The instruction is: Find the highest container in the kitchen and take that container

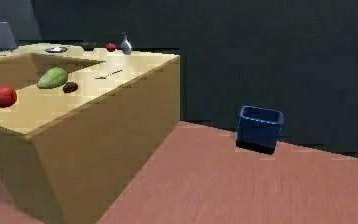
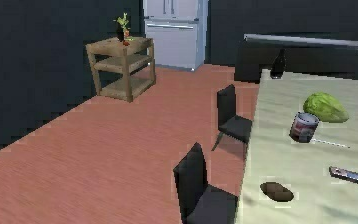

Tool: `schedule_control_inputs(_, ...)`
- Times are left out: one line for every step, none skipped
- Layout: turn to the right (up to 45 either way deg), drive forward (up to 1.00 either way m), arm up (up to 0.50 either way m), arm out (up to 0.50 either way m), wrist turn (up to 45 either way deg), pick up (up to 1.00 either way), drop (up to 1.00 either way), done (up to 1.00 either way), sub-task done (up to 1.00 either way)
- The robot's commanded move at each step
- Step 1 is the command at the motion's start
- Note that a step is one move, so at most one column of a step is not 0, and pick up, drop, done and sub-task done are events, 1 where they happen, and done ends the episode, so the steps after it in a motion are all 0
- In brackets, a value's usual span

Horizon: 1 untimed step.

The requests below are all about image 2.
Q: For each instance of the pale green dining table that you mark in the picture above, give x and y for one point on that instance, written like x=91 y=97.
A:
x=307 y=160

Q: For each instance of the wooden shelf table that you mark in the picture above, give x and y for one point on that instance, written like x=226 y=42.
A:
x=123 y=63

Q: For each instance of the red and white can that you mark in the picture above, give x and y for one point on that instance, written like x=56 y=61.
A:
x=303 y=127

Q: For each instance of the white fridge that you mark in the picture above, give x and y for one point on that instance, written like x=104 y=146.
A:
x=175 y=40

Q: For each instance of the black kitchen counter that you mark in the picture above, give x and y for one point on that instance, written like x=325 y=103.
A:
x=303 y=56

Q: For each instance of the black bottle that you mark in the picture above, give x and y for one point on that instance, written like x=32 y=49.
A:
x=279 y=65

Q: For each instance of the green house plant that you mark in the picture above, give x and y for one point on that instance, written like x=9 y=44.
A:
x=123 y=28

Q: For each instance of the black chair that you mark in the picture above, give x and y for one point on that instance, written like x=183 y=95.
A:
x=232 y=116
x=200 y=193

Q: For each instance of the green lettuce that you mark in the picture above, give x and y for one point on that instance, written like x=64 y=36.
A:
x=325 y=107

